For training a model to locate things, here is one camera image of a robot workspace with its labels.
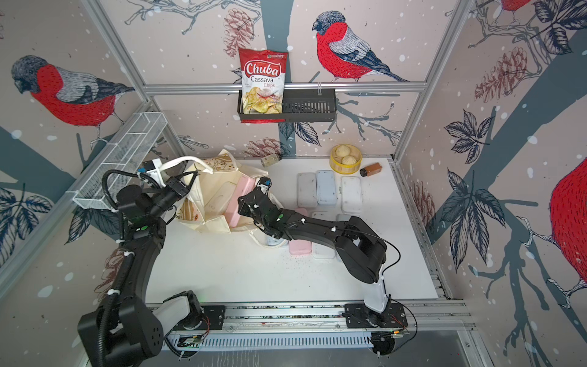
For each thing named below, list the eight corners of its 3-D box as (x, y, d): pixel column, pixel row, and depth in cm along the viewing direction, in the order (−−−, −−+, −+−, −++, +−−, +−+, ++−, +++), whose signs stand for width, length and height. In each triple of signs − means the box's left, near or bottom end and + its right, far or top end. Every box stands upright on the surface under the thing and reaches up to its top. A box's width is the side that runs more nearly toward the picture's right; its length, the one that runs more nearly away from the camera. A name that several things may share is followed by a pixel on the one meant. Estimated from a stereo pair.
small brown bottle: (363, 178, 113) (364, 175, 111) (357, 171, 116) (358, 168, 115) (383, 171, 116) (384, 169, 114) (377, 165, 119) (378, 162, 117)
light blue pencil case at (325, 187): (317, 204, 105) (317, 201, 102) (315, 173, 117) (315, 170, 115) (337, 204, 105) (338, 201, 102) (333, 173, 117) (334, 170, 115)
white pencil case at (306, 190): (297, 207, 103) (297, 205, 101) (297, 175, 115) (297, 173, 113) (317, 207, 103) (318, 205, 101) (315, 175, 115) (316, 173, 113)
